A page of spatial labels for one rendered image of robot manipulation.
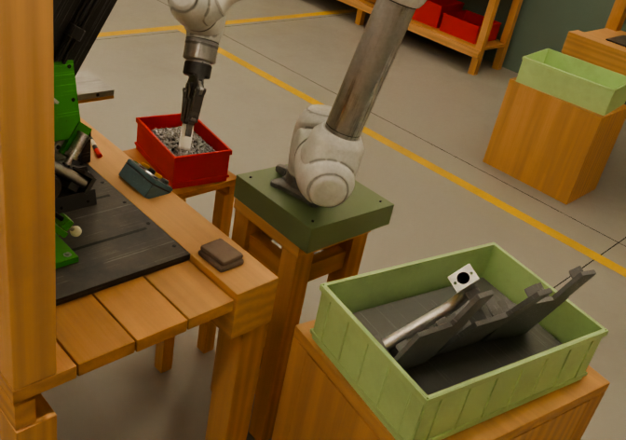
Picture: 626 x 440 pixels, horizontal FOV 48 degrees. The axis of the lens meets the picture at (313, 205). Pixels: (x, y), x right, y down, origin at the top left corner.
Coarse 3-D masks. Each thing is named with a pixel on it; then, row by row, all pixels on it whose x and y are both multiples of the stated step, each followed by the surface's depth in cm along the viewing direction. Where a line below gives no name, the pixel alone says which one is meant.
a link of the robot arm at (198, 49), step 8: (192, 40) 187; (200, 40) 186; (208, 40) 187; (184, 48) 189; (192, 48) 187; (200, 48) 186; (208, 48) 187; (216, 48) 190; (184, 56) 188; (192, 56) 187; (200, 56) 187; (208, 56) 188; (216, 56) 191
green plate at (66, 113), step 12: (72, 60) 188; (60, 72) 186; (72, 72) 188; (60, 84) 187; (72, 84) 189; (60, 96) 188; (72, 96) 190; (60, 108) 188; (72, 108) 191; (60, 120) 189; (72, 120) 192; (60, 132) 190; (72, 132) 192
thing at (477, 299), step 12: (480, 300) 150; (468, 312) 153; (444, 324) 156; (456, 324) 157; (420, 336) 151; (432, 336) 155; (444, 336) 160; (396, 348) 165; (408, 348) 155; (420, 348) 159; (432, 348) 164; (396, 360) 159; (408, 360) 163; (420, 360) 169
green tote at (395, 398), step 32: (448, 256) 196; (480, 256) 205; (512, 256) 202; (320, 288) 174; (352, 288) 180; (384, 288) 188; (416, 288) 196; (512, 288) 202; (544, 288) 192; (320, 320) 177; (352, 320) 165; (544, 320) 194; (576, 320) 185; (352, 352) 167; (384, 352) 156; (544, 352) 166; (576, 352) 176; (352, 384) 169; (384, 384) 158; (416, 384) 149; (480, 384) 155; (512, 384) 165; (544, 384) 175; (384, 416) 160; (416, 416) 150; (448, 416) 156; (480, 416) 165
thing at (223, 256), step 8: (216, 240) 188; (200, 248) 185; (208, 248) 184; (216, 248) 185; (224, 248) 185; (232, 248) 186; (208, 256) 183; (216, 256) 182; (224, 256) 182; (232, 256) 183; (240, 256) 184; (216, 264) 181; (224, 264) 180; (232, 264) 183; (240, 264) 185
